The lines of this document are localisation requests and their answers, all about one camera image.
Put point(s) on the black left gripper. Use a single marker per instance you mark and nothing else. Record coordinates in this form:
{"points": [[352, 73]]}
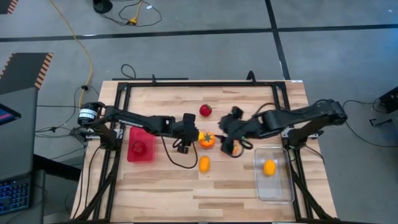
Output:
{"points": [[188, 129]]}

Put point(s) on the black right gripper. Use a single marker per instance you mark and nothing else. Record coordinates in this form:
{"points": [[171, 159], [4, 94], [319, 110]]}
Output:
{"points": [[233, 126]]}

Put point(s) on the orange toy tomato green stem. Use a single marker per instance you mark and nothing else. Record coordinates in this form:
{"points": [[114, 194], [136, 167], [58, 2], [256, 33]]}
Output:
{"points": [[207, 141]]}

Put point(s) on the small orange toy fruit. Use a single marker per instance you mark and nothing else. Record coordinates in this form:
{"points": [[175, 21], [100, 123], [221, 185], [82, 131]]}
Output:
{"points": [[235, 148]]}

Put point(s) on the yellow-orange toy citrus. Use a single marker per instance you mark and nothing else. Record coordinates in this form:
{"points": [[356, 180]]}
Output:
{"points": [[269, 168]]}

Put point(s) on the red toy tomato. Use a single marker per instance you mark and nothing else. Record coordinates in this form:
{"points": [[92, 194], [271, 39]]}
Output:
{"points": [[205, 110], [139, 148]]}

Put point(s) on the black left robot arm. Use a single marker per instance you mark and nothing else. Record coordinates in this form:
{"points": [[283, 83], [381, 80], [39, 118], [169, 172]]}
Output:
{"points": [[140, 119]]}

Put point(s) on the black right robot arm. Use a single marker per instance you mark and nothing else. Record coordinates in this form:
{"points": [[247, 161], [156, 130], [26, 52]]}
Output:
{"points": [[298, 116]]}

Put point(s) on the yellow toy lemon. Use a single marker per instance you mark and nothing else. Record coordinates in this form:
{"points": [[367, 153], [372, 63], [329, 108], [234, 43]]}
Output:
{"points": [[201, 136]]}

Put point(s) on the orange toy mango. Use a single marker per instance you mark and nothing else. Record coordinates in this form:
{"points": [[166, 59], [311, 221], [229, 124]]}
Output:
{"points": [[204, 164]]}

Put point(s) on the red plastic bin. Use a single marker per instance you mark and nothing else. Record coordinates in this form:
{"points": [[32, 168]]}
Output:
{"points": [[134, 133]]}

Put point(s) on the clear plastic bin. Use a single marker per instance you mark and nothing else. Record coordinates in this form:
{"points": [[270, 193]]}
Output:
{"points": [[275, 189]]}

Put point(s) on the black floor stand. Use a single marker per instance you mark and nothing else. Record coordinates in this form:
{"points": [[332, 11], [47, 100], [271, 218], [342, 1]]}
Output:
{"points": [[102, 5]]}

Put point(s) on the black equipment box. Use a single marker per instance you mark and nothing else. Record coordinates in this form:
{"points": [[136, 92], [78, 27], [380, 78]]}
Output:
{"points": [[390, 99]]}

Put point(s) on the grey desk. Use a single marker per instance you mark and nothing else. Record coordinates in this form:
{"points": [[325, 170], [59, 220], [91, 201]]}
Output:
{"points": [[18, 146]]}

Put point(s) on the black floor mat striped edge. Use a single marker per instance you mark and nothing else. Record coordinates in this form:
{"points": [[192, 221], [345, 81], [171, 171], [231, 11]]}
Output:
{"points": [[4, 4], [21, 71]]}

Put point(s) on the dark monitor screen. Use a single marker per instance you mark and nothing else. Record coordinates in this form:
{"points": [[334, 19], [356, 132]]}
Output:
{"points": [[7, 114]]}

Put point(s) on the black keyboard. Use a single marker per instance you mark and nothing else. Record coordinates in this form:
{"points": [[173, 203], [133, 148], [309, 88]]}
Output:
{"points": [[14, 194]]}

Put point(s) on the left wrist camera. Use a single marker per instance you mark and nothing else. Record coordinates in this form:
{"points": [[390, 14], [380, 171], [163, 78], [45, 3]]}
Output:
{"points": [[183, 149]]}

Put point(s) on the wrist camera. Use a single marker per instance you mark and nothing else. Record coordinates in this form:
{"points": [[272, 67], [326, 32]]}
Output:
{"points": [[183, 149], [237, 112]]}

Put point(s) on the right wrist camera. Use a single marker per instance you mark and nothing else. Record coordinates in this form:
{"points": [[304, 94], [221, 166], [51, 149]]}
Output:
{"points": [[237, 112]]}

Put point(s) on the black aluminium table frame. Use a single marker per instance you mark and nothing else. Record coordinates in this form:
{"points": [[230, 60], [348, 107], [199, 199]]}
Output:
{"points": [[202, 84]]}

